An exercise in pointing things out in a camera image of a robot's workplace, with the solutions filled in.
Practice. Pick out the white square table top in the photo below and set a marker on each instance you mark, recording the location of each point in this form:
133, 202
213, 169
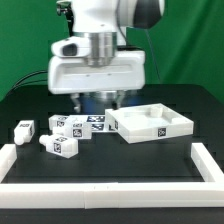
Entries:
148, 122

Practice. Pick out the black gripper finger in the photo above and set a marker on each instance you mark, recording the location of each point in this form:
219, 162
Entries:
75, 99
119, 99

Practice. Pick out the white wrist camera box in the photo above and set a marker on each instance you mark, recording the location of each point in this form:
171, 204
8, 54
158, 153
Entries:
71, 47

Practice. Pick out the black camera stand pole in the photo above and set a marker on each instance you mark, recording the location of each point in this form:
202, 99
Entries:
63, 7

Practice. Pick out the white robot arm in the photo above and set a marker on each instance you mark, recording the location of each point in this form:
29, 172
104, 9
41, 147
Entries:
96, 58

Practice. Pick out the white U-shaped fence frame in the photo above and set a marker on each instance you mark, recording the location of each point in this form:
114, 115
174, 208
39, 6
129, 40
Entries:
207, 193

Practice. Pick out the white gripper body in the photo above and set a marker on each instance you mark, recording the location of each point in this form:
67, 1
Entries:
73, 75

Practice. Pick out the white marker sheet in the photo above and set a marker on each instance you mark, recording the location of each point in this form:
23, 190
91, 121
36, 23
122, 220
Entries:
97, 121

